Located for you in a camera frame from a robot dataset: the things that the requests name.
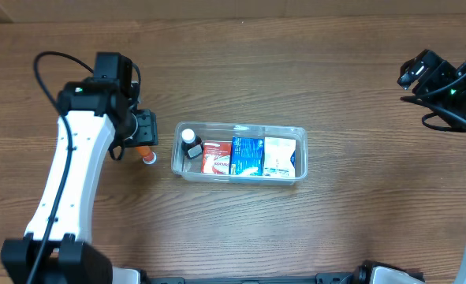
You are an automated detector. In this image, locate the orange tablet tube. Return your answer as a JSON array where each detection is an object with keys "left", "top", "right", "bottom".
[{"left": 136, "top": 146, "right": 157, "bottom": 165}]

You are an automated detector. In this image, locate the red white medicine box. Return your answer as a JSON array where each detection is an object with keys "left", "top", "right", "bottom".
[{"left": 201, "top": 140, "right": 232, "bottom": 174}]

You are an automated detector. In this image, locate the white blue Hansaplast box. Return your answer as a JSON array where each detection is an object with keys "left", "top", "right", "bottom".
[{"left": 263, "top": 137, "right": 296, "bottom": 178}]

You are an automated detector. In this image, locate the clear plastic container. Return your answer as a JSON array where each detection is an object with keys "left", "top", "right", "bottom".
[{"left": 171, "top": 121, "right": 308, "bottom": 185}]

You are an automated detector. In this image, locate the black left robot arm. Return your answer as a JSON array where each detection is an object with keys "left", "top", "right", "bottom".
[{"left": 1, "top": 78, "right": 157, "bottom": 283}]

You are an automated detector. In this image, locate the dark syrup bottle white cap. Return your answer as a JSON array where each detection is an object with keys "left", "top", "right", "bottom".
[{"left": 181, "top": 129, "right": 203, "bottom": 159}]

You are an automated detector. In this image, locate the blue cough medicine box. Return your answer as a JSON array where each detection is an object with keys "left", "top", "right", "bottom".
[{"left": 229, "top": 137, "right": 264, "bottom": 176}]

